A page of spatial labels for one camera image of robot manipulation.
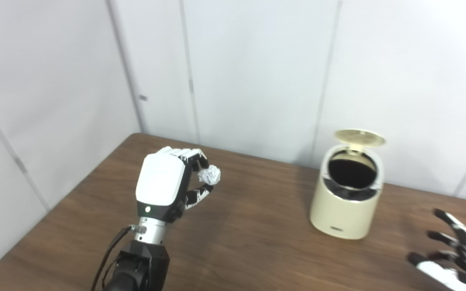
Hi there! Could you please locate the white paper ball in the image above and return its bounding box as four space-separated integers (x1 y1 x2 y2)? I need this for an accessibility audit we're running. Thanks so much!
198 165 221 185

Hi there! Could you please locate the cream round bin lid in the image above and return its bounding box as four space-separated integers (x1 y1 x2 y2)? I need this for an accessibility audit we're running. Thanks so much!
334 129 386 153

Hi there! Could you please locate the cream-colored bin body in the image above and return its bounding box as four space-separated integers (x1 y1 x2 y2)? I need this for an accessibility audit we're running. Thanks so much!
309 143 385 240

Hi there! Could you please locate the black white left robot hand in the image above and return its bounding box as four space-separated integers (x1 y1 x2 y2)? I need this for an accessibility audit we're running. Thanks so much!
135 146 214 224

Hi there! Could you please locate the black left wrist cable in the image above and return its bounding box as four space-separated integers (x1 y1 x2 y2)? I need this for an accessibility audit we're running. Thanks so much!
91 225 146 291

